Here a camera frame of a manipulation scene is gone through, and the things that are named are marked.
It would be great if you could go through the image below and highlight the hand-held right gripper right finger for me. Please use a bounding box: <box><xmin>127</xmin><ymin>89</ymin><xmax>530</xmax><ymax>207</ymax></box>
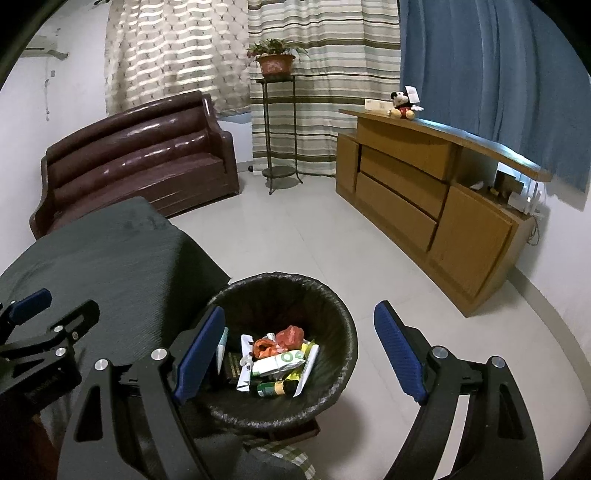
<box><xmin>373</xmin><ymin>301</ymin><xmax>541</xmax><ymax>480</ymax></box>

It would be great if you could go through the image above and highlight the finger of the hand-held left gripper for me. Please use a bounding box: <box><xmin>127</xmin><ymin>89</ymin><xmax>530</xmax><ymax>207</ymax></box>
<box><xmin>0</xmin><ymin>288</ymin><xmax>52</xmax><ymax>335</ymax></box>
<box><xmin>0</xmin><ymin>299</ymin><xmax>101</xmax><ymax>372</ymax></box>

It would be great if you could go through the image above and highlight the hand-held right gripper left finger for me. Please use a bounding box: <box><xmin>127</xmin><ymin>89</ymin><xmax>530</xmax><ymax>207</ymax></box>
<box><xmin>58</xmin><ymin>305</ymin><xmax>227</xmax><ymax>480</ymax></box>

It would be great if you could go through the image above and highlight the white green tube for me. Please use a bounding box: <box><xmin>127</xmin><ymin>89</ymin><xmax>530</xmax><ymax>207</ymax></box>
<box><xmin>216</xmin><ymin>327</ymin><xmax>230</xmax><ymax>374</ymax></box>

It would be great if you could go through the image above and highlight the dark brown cigarette box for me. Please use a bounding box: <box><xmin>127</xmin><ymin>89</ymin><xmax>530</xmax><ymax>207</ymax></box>
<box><xmin>222</xmin><ymin>352</ymin><xmax>245</xmax><ymax>384</ymax></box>

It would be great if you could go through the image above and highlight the white blue snack wrapper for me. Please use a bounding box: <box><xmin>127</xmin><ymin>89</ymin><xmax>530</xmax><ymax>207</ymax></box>
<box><xmin>236</xmin><ymin>335</ymin><xmax>256</xmax><ymax>392</ymax></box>

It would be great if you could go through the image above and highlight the trash bin with black bag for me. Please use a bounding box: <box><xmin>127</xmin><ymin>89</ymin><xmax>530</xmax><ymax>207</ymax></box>
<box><xmin>196</xmin><ymin>272</ymin><xmax>358</xmax><ymax>446</ymax></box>

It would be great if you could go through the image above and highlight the green white wrapper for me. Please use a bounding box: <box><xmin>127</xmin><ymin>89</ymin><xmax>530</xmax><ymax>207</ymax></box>
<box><xmin>252</xmin><ymin>350</ymin><xmax>308</xmax><ymax>377</ymax></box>

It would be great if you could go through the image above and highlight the small green bottle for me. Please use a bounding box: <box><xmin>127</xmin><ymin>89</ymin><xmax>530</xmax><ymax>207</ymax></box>
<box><xmin>256</xmin><ymin>379</ymin><xmax>301</xmax><ymax>398</ymax></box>

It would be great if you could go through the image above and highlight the large red-orange plastic bag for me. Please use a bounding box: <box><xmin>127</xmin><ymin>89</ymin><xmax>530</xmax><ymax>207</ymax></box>
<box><xmin>276</xmin><ymin>325</ymin><xmax>305</xmax><ymax>350</ymax></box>

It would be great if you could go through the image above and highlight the long white blue tube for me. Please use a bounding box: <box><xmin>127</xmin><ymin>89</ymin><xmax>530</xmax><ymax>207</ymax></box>
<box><xmin>292</xmin><ymin>344</ymin><xmax>320</xmax><ymax>398</ymax></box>

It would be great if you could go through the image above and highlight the person's left forearm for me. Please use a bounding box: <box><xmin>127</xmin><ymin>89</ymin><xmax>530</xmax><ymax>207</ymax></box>
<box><xmin>0</xmin><ymin>401</ymin><xmax>61</xmax><ymax>480</ymax></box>

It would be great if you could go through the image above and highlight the table with black cloth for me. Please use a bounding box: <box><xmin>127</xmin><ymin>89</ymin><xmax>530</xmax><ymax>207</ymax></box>
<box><xmin>0</xmin><ymin>196</ymin><xmax>232</xmax><ymax>480</ymax></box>

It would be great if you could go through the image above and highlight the checkered cloth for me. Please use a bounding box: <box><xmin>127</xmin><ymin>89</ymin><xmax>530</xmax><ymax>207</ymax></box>
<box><xmin>245</xmin><ymin>440</ymin><xmax>319</xmax><ymax>480</ymax></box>

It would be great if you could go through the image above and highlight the brown leather sofa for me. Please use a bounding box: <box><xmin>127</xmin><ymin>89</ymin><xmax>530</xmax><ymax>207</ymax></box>
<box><xmin>28</xmin><ymin>90</ymin><xmax>241</xmax><ymax>240</ymax></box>

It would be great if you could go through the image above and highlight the wooden cabinet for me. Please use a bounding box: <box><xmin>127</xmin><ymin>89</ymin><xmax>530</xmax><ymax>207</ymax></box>
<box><xmin>335</xmin><ymin>108</ymin><xmax>552</xmax><ymax>318</ymax></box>

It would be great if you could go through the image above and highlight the black metal plant stand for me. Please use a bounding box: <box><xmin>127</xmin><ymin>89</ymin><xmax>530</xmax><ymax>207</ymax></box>
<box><xmin>255</xmin><ymin>75</ymin><xmax>303</xmax><ymax>195</ymax></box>

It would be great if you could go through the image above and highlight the small dark box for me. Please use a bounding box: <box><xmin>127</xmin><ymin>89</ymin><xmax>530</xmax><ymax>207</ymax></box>
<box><xmin>494</xmin><ymin>170</ymin><xmax>525</xmax><ymax>197</ymax></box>

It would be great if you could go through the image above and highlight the white router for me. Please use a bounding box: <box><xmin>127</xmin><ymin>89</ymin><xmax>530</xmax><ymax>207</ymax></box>
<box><xmin>508</xmin><ymin>180</ymin><xmax>550</xmax><ymax>217</ymax></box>

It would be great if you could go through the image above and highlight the mouse plush toy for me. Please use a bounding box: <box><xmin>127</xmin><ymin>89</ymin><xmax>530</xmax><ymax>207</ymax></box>
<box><xmin>388</xmin><ymin>85</ymin><xmax>424</xmax><ymax>121</ymax></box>

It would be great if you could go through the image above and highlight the white air conditioner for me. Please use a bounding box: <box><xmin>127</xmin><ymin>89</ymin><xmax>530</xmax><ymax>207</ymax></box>
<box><xmin>18</xmin><ymin>34</ymin><xmax>70</xmax><ymax>60</ymax></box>

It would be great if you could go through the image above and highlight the beige patterned curtain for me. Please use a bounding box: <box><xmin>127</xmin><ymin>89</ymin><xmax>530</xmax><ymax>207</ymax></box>
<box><xmin>104</xmin><ymin>0</ymin><xmax>252</xmax><ymax>117</ymax></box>

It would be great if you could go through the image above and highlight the blue curtain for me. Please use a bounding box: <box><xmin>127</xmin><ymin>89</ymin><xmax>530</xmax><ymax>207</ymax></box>
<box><xmin>398</xmin><ymin>0</ymin><xmax>591</xmax><ymax>190</ymax></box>

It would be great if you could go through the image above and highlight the potted plant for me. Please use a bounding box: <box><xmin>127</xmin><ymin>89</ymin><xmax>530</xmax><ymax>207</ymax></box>
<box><xmin>246</xmin><ymin>38</ymin><xmax>309</xmax><ymax>78</ymax></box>

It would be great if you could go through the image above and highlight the striped curtain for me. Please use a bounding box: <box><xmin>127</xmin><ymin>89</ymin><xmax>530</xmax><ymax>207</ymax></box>
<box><xmin>247</xmin><ymin>0</ymin><xmax>402</xmax><ymax>177</ymax></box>

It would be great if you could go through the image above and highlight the wall cable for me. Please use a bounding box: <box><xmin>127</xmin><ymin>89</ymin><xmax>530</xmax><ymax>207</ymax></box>
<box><xmin>44</xmin><ymin>58</ymin><xmax>56</xmax><ymax>123</ymax></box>

